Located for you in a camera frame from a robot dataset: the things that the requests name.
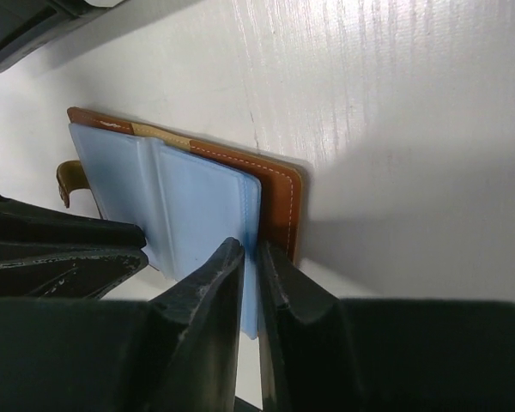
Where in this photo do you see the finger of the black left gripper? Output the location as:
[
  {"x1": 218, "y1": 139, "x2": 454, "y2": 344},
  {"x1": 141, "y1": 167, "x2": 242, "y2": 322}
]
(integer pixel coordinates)
[{"x1": 0, "y1": 195, "x2": 148, "y2": 299}]

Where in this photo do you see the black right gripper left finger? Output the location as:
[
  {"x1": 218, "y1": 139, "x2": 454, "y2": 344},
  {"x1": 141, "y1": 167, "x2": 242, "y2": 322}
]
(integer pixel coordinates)
[{"x1": 0, "y1": 238, "x2": 245, "y2": 411}]

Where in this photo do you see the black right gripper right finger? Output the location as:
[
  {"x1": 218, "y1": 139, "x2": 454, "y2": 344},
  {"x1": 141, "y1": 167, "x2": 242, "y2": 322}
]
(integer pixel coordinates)
[{"x1": 257, "y1": 243, "x2": 515, "y2": 411}]

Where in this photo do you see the brown leather card holder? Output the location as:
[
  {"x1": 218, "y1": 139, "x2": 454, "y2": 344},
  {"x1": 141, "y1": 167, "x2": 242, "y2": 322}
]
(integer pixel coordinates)
[{"x1": 57, "y1": 106, "x2": 304, "y2": 338}]

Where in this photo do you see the black white card sorting tray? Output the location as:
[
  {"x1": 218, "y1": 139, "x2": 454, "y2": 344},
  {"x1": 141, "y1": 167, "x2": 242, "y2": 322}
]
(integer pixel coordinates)
[{"x1": 0, "y1": 0, "x2": 121, "y2": 73}]

